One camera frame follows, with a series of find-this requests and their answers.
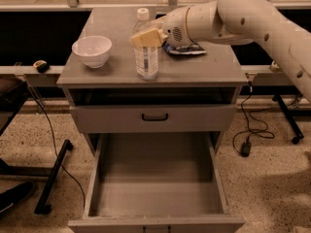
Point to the closed grey upper drawer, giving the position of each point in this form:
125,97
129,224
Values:
143,119

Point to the white bowl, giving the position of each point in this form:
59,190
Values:
93,51

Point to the blue chip bag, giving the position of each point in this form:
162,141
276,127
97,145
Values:
193,49

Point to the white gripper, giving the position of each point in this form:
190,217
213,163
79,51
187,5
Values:
174,26

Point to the black wheeled stand right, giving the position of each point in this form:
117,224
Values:
298,136

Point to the clear plastic water bottle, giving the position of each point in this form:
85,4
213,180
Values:
145,58

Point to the grey drawer cabinet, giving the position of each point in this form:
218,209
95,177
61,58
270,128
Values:
213,78

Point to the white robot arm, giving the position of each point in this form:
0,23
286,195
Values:
237,22

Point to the small black yellow object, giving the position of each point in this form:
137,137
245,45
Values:
41,66

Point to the black shoe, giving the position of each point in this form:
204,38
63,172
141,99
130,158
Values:
14,195

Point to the black stand leg left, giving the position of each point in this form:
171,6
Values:
42,207

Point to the open grey lower drawer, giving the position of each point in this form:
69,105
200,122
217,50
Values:
156,183

